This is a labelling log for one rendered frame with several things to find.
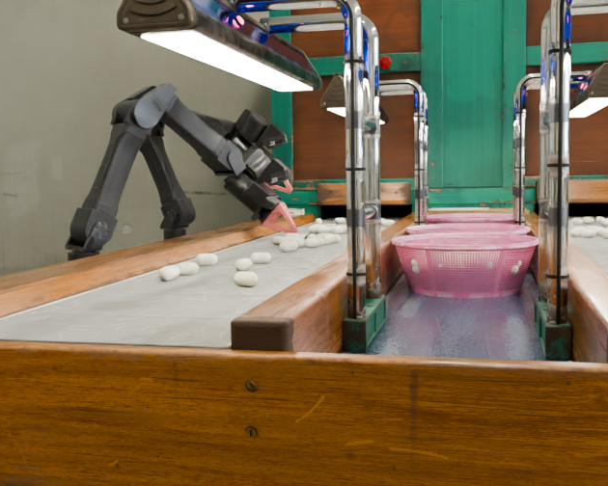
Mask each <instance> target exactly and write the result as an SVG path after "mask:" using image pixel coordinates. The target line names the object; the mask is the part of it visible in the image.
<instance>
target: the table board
mask: <svg viewBox="0 0 608 486"><path fill-rule="evenodd" d="M0 486H608V364H599V363H572V362H546V361H519V360H493V359H467V358H441V357H415V356H388V355H362V354H336V353H310V352H284V351H258V350H231V349H205V348H178V347H152V346H126V345H100V344H73V343H47V342H21V341H0Z"/></svg>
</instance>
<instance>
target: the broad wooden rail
mask: <svg viewBox="0 0 608 486"><path fill-rule="evenodd" d="M291 218H292V220H293V222H294V224H295V225H296V227H300V226H303V225H307V224H310V223H313V222H315V221H316V219H317V217H316V216H315V215H314V214H312V213H304V215H291ZM275 223H276V224H277V225H280V226H282V227H285V228H287V229H291V227H290V225H289V223H288V222H287V220H286V219H285V217H284V216H283V214H281V215H280V216H279V217H278V219H277V220H276V222H275ZM278 232H281V231H279V230H276V229H270V228H267V227H264V226H263V225H262V224H261V221H260V220H256V222H255V221H250V222H246V223H241V224H236V225H232V226H227V227H224V228H219V229H211V230H207V231H202V232H198V233H193V234H189V235H185V236H180V237H176V238H172V239H167V240H162V241H158V242H153V243H150V244H145V245H141V246H136V247H132V248H127V249H122V250H119V251H114V252H110V253H105V254H101V255H96V256H88V257H84V258H80V259H75V260H71V261H66V262H62V263H57V264H53V265H48V266H44V267H40V268H36V269H31V270H26V271H22V272H17V273H13V274H9V275H5V276H0V318H1V317H5V316H8V315H11V314H14V313H18V312H21V311H27V310H29V309H32V308H35V307H39V306H42V305H45V304H48V303H52V302H55V301H58V300H61V299H65V298H68V297H70V296H73V295H77V294H80V293H83V292H86V291H90V290H93V289H96V288H100V287H103V286H106V285H109V284H114V283H117V282H120V281H124V280H127V279H130V278H133V277H137V276H140V275H143V274H146V273H150V272H152V271H155V270H158V269H161V268H163V267H165V266H170V265H175V264H178V263H181V262H185V261H188V260H190V259H193V258H196V256H197V255H199V254H212V253H215V252H218V251H222V250H225V249H228V248H231V247H234V246H237V245H240V244H243V243H247V242H250V241H253V240H257V239H260V238H263V237H266V236H269V235H272V234H275V233H278Z"/></svg>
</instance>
